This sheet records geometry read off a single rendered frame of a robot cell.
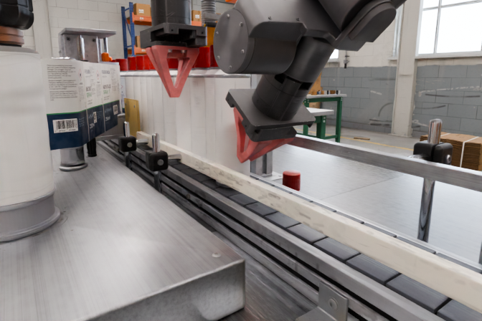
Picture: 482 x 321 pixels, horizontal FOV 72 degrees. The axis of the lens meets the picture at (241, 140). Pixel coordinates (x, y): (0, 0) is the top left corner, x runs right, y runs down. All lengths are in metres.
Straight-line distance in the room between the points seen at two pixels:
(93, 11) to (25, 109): 7.94
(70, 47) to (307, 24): 0.69
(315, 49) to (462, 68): 5.82
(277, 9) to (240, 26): 0.04
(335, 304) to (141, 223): 0.21
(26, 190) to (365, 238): 0.32
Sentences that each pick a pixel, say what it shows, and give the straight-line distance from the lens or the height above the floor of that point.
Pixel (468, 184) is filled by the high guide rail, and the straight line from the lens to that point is 0.33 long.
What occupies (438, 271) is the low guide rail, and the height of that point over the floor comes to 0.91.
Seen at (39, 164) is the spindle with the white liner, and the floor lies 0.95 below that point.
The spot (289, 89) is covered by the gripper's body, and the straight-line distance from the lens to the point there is 0.37.
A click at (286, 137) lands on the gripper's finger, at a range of 0.42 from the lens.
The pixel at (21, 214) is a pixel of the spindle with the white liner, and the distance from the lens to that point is 0.41.
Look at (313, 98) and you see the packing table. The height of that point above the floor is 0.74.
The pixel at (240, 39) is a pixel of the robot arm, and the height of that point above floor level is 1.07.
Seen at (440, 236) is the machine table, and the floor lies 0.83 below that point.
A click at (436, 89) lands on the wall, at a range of 6.28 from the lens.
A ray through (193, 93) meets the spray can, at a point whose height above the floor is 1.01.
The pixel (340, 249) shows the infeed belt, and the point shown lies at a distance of 0.34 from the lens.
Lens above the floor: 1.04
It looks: 11 degrees down
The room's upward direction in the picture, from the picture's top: straight up
